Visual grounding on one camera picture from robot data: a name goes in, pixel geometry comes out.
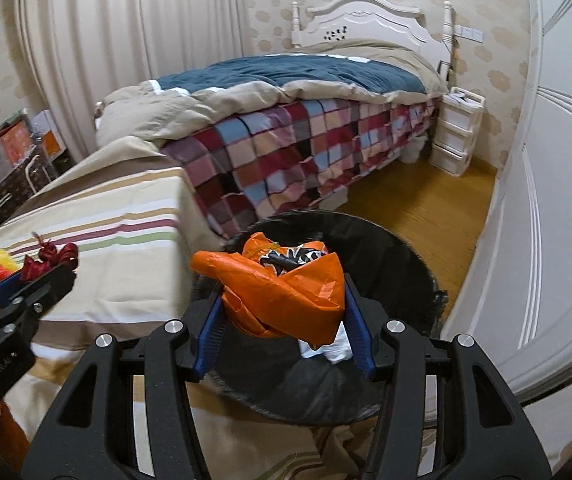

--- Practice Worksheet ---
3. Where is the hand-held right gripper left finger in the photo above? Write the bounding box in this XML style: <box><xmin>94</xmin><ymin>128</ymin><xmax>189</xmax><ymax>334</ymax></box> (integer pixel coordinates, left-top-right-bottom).
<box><xmin>18</xmin><ymin>292</ymin><xmax>227</xmax><ymax>480</ymax></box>

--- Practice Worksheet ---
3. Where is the white box with orange picture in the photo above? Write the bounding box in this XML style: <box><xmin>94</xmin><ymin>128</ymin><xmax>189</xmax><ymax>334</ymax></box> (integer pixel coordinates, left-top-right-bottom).
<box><xmin>30</xmin><ymin>109</ymin><xmax>69</xmax><ymax>161</ymax></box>

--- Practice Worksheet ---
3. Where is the white pleated curtain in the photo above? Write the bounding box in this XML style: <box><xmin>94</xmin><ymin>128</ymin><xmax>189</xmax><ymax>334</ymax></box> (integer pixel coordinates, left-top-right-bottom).
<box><xmin>13</xmin><ymin>0</ymin><xmax>247</xmax><ymax>126</ymax></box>

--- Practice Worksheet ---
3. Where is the striped beige cloth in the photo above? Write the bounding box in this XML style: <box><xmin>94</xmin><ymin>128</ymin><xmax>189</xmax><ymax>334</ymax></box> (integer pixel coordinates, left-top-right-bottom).
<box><xmin>0</xmin><ymin>136</ymin><xmax>381</xmax><ymax>480</ymax></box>

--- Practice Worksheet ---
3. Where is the checkered patchwork blanket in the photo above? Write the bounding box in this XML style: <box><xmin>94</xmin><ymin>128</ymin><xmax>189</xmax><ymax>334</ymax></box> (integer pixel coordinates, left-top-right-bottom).
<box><xmin>161</xmin><ymin>96</ymin><xmax>439</xmax><ymax>241</ymax></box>

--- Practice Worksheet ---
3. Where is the white wardrobe door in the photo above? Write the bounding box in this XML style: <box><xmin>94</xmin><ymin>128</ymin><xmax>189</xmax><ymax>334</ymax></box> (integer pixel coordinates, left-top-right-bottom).
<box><xmin>436</xmin><ymin>0</ymin><xmax>572</xmax><ymax>401</ymax></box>

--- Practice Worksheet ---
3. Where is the dark blue blanket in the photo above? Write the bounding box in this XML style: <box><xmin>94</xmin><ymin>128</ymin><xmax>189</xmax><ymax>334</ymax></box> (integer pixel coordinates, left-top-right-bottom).
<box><xmin>157</xmin><ymin>52</ymin><xmax>429</xmax><ymax>98</ymax></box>

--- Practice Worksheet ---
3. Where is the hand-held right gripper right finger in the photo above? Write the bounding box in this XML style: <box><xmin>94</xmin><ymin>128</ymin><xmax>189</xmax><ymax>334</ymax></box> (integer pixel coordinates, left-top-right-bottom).
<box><xmin>341</xmin><ymin>272</ymin><xmax>554</xmax><ymax>480</ymax></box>

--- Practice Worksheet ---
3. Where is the beige duvet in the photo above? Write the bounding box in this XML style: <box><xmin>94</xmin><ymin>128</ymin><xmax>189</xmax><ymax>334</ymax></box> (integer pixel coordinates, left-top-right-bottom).
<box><xmin>93</xmin><ymin>39</ymin><xmax>449</xmax><ymax>148</ymax></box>

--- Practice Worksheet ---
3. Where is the orange plastic bag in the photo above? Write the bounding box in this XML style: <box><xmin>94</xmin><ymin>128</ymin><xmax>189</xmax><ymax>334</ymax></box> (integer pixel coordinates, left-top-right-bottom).
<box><xmin>190</xmin><ymin>232</ymin><xmax>347</xmax><ymax>346</ymax></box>

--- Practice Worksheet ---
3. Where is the white wooden bed headboard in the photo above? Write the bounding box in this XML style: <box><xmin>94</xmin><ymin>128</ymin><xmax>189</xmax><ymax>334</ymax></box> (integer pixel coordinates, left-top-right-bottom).
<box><xmin>290</xmin><ymin>0</ymin><xmax>456</xmax><ymax>68</ymax></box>

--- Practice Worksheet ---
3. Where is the stack of papers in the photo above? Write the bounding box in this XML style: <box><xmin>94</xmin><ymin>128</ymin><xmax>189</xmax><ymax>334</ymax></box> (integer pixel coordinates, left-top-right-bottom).
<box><xmin>448</xmin><ymin>87</ymin><xmax>481</xmax><ymax>107</ymax></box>

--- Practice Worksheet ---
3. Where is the orange printed box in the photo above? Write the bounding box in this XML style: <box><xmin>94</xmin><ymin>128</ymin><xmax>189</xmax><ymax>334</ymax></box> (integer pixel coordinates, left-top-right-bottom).
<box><xmin>0</xmin><ymin>122</ymin><xmax>34</xmax><ymax>162</ymax></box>

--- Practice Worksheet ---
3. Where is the small pale waste basket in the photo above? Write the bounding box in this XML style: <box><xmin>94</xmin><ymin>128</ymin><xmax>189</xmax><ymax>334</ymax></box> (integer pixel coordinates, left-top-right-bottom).
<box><xmin>403</xmin><ymin>135</ymin><xmax>434</xmax><ymax>165</ymax></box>

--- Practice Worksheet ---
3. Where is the dark brown patterned box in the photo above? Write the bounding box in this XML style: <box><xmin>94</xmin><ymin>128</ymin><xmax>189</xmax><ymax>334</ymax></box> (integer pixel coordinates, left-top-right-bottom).
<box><xmin>0</xmin><ymin>150</ymin><xmax>62</xmax><ymax>233</ymax></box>

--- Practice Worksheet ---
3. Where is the white crumpled wrapper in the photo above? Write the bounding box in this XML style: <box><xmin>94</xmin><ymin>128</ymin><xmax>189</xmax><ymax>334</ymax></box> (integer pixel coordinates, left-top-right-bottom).
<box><xmin>298</xmin><ymin>327</ymin><xmax>354</xmax><ymax>365</ymax></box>

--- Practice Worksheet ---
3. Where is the white plastic drawer unit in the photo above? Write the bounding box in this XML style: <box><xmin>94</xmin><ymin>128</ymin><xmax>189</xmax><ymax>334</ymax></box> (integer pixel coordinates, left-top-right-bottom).
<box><xmin>428</xmin><ymin>87</ymin><xmax>484</xmax><ymax>177</ymax></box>

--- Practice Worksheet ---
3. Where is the black trash bin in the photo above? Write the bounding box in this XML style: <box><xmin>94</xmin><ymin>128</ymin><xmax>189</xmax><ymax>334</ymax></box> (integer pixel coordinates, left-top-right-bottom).
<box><xmin>186</xmin><ymin>208</ymin><xmax>449</xmax><ymax>428</ymax></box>

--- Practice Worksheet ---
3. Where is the red ribbon bow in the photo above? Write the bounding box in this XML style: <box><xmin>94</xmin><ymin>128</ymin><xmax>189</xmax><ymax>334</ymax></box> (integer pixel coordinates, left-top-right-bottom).
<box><xmin>20</xmin><ymin>242</ymin><xmax>79</xmax><ymax>283</ymax></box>

